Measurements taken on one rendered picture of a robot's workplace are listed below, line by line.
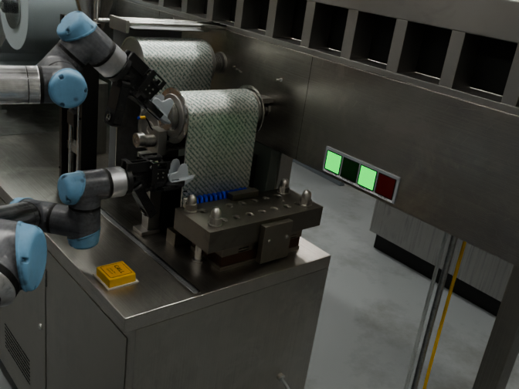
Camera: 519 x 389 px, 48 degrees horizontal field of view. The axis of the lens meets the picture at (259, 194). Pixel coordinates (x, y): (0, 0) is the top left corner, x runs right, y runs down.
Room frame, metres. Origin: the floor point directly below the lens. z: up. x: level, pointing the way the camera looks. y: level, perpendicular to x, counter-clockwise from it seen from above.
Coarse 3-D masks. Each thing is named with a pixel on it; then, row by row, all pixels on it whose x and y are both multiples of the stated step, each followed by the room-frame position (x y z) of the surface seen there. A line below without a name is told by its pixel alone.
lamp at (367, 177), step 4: (364, 168) 1.43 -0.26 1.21; (368, 168) 1.42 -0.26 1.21; (360, 172) 1.44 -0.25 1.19; (364, 172) 1.43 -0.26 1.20; (368, 172) 1.42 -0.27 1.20; (372, 172) 1.41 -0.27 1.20; (360, 176) 1.43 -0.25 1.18; (364, 176) 1.43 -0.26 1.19; (368, 176) 1.42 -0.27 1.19; (372, 176) 1.41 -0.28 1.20; (360, 180) 1.43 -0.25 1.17; (364, 180) 1.42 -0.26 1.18; (368, 180) 1.41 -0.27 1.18; (372, 180) 1.40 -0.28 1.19; (364, 184) 1.42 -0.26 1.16; (368, 184) 1.41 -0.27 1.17; (372, 184) 1.40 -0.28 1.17; (372, 188) 1.40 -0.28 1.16
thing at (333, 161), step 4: (328, 152) 1.52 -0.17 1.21; (328, 156) 1.52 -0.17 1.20; (332, 156) 1.51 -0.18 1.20; (336, 156) 1.50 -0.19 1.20; (340, 156) 1.49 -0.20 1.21; (328, 160) 1.52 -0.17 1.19; (332, 160) 1.51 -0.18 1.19; (336, 160) 1.50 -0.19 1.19; (340, 160) 1.49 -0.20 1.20; (328, 164) 1.52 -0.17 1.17; (332, 164) 1.51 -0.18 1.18; (336, 164) 1.50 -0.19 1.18; (328, 168) 1.52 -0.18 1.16; (332, 168) 1.51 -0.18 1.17; (336, 168) 1.50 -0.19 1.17; (336, 172) 1.49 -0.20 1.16
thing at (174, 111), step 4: (172, 108) 1.48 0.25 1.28; (176, 108) 1.48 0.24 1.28; (172, 112) 1.47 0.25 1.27; (176, 112) 1.48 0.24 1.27; (168, 116) 1.49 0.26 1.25; (172, 116) 1.47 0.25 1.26; (176, 116) 1.47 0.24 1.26; (172, 120) 1.47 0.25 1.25; (176, 120) 1.47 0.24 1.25; (164, 124) 1.50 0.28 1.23; (168, 124) 1.48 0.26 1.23; (172, 124) 1.47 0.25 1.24; (176, 124) 1.48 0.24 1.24; (164, 128) 1.49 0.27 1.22; (168, 128) 1.48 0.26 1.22; (172, 128) 1.48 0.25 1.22
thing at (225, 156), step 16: (192, 144) 1.48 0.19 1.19; (208, 144) 1.52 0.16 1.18; (224, 144) 1.55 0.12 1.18; (240, 144) 1.59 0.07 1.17; (192, 160) 1.48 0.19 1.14; (208, 160) 1.52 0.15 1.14; (224, 160) 1.56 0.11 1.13; (240, 160) 1.60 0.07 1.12; (208, 176) 1.52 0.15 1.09; (224, 176) 1.56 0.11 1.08; (240, 176) 1.60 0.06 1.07; (192, 192) 1.49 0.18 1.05; (208, 192) 1.53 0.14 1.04
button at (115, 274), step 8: (112, 264) 1.26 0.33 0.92; (120, 264) 1.26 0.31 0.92; (104, 272) 1.21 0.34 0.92; (112, 272) 1.22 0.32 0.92; (120, 272) 1.22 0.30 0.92; (128, 272) 1.23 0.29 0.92; (104, 280) 1.20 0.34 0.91; (112, 280) 1.19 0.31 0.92; (120, 280) 1.20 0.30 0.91; (128, 280) 1.22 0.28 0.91
